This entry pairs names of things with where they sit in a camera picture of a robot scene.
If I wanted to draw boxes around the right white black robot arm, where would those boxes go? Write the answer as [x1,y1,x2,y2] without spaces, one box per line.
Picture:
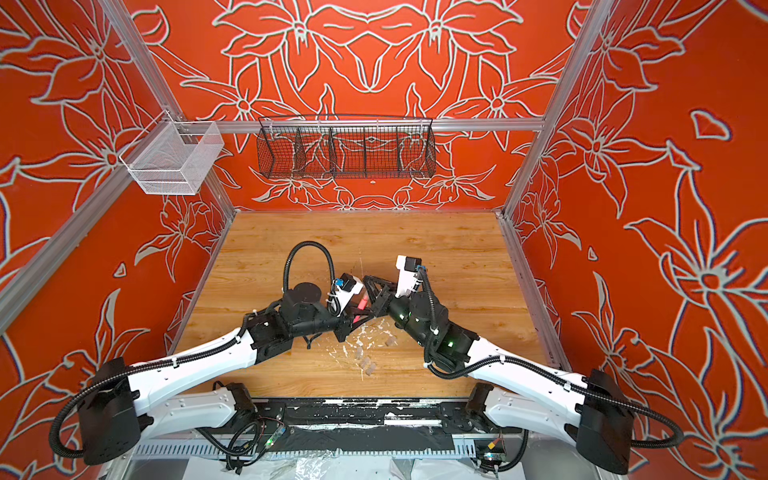
[363,276,684,474]

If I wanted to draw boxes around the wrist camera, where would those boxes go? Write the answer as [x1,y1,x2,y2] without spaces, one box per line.
[329,273,363,316]
[395,255,422,298]

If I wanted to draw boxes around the base cable bundle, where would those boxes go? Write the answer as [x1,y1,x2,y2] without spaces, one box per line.
[473,431,530,479]
[197,415,289,475]

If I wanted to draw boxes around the pink marker pen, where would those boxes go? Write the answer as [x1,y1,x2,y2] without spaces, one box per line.
[354,298,369,317]

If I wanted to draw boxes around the white mesh basket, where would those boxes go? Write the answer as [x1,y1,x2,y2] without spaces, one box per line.
[118,111,224,195]

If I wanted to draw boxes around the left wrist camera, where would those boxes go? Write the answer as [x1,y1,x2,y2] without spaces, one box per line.
[329,273,363,316]

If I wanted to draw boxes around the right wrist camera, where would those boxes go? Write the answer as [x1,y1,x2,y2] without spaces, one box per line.
[395,255,422,298]

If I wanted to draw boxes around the black wire basket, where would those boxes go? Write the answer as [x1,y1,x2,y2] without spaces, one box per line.
[256,116,437,180]

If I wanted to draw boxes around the right base cable bundle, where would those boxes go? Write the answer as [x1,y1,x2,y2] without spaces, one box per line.
[473,431,530,479]

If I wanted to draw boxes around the left base cable bundle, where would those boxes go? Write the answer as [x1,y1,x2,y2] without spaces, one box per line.
[197,415,289,475]

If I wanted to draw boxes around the grey slotted cable duct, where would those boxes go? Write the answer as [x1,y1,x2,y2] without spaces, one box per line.
[130,438,477,461]

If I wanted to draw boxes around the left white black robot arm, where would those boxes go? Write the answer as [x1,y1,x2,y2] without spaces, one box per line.
[48,277,373,465]

